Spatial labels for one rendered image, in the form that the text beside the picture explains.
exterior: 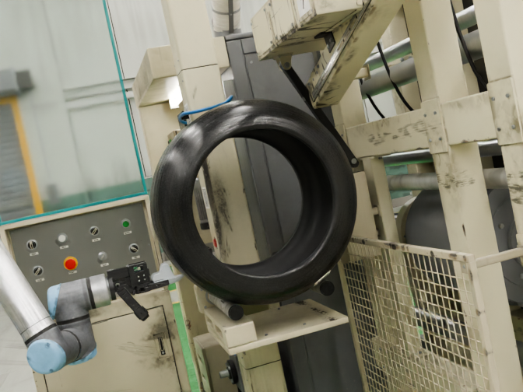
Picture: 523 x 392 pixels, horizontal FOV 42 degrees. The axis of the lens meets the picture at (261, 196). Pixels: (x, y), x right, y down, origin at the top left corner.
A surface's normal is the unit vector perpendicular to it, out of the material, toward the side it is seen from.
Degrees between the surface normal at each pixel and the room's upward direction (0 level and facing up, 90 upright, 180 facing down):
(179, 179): 85
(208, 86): 90
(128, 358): 90
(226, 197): 90
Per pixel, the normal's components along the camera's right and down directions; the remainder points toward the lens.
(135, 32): 0.20, 0.01
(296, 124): 0.31, -0.17
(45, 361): -0.15, 0.11
